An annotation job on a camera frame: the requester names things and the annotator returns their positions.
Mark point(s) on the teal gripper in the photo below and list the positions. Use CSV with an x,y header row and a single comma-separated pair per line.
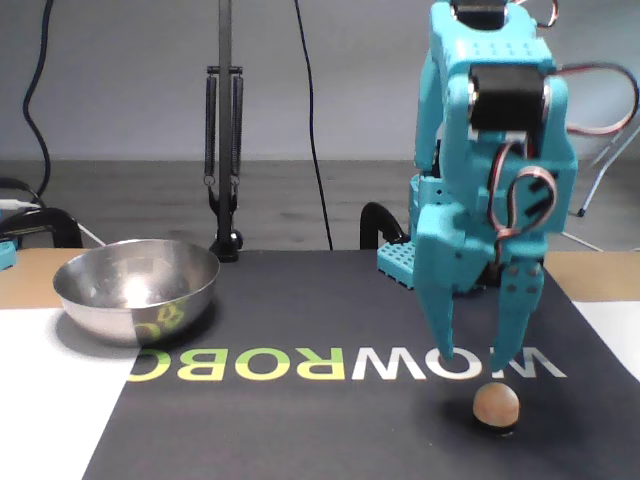
x,y
452,250

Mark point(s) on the brown egg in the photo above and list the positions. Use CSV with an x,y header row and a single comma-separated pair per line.
x,y
496,404

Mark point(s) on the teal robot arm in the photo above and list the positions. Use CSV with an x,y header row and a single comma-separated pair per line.
x,y
435,125

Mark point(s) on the teal robot base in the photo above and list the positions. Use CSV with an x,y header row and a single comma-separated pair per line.
x,y
395,260

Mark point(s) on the metal bowl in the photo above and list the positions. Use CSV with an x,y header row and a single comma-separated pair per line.
x,y
135,295

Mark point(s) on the black table clamp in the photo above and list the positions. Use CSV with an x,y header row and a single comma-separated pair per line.
x,y
372,220

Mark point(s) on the white folding metal stand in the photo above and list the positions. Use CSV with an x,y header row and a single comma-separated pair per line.
x,y
594,189

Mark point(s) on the black WOWROBO mat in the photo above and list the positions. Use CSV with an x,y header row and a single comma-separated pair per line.
x,y
300,425

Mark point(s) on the large black C clamp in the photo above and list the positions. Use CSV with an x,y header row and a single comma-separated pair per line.
x,y
60,220

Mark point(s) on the small teal block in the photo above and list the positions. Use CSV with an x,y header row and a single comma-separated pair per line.
x,y
6,255

